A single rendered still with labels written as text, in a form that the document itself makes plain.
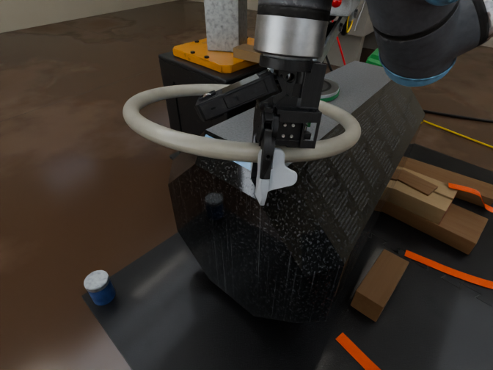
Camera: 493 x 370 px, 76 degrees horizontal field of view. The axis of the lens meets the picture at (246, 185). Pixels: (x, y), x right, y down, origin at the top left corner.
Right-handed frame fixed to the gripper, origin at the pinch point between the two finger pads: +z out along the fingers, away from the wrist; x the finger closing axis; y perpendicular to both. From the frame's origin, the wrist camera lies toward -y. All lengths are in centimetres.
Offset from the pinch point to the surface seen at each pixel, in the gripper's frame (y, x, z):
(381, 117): 62, 72, 6
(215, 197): -4, 47, 29
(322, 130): 31, 53, 6
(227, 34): 3, 146, -16
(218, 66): -1, 128, -1
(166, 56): -30, 157, 0
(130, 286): -40, 69, 92
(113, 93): -100, 300, 56
